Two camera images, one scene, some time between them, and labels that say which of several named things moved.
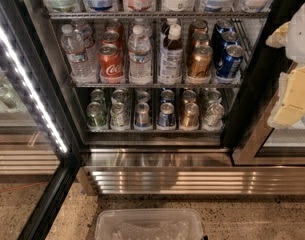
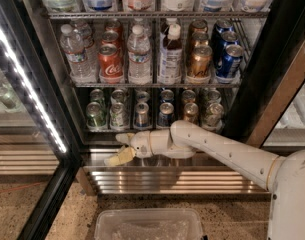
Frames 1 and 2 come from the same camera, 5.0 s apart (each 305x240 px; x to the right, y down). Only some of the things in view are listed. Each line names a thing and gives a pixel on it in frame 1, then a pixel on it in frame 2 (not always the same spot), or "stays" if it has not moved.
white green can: (119, 118) stays
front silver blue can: (142, 116) stays
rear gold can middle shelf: (198, 26) stays
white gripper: (301, 34) → (141, 144)
